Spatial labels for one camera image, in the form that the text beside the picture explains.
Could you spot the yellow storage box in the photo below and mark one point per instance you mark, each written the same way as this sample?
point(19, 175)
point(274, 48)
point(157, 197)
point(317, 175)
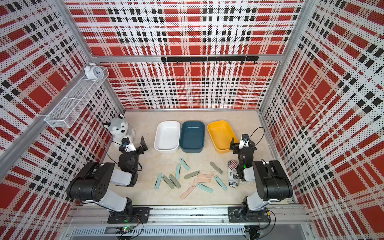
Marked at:
point(221, 134)

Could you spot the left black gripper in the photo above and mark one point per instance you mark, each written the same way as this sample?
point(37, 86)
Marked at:
point(137, 150)

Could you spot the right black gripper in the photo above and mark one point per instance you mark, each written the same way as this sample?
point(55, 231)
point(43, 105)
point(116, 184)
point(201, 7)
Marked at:
point(243, 150)

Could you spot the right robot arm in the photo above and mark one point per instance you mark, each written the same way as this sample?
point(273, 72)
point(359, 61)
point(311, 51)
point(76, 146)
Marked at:
point(272, 183)

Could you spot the pink knife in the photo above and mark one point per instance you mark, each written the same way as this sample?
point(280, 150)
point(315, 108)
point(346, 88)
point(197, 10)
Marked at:
point(205, 176)
point(201, 181)
point(187, 192)

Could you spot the olive knife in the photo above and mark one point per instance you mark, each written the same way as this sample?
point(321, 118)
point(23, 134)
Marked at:
point(193, 174)
point(214, 166)

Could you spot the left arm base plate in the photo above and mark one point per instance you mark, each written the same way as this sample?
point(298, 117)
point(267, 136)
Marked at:
point(138, 214)

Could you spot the olive knife left two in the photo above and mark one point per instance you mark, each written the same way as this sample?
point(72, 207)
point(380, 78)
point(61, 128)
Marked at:
point(174, 181)

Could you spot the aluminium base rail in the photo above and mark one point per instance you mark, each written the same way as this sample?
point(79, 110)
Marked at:
point(89, 216)

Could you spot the mint knife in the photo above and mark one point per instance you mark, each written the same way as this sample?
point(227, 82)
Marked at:
point(205, 188)
point(158, 182)
point(221, 183)
point(184, 164)
point(178, 170)

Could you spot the white storage box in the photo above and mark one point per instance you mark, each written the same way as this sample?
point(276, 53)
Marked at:
point(167, 137)

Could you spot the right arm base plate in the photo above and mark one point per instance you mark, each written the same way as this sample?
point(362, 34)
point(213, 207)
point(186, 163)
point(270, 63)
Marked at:
point(239, 215)

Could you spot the dark teal storage box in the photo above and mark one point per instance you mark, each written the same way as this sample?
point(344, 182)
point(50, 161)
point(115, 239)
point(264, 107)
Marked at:
point(192, 139)

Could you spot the white wire mesh shelf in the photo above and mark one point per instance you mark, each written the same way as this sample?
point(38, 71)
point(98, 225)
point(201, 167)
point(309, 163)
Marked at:
point(69, 108)

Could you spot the white alarm clock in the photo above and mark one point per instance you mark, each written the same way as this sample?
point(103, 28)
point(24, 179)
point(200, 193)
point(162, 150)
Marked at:
point(94, 72)

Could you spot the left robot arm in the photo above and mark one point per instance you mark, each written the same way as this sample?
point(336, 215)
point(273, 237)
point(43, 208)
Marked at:
point(92, 184)

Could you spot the black wall hook rail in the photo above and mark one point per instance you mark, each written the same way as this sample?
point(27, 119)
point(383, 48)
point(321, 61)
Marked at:
point(210, 59)

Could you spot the olive knife left one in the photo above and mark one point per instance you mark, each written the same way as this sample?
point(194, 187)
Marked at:
point(168, 182)

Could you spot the husky plush toy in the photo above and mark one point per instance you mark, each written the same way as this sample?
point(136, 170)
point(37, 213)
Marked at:
point(119, 129)

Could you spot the green circuit board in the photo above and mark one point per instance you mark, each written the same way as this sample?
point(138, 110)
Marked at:
point(124, 230)

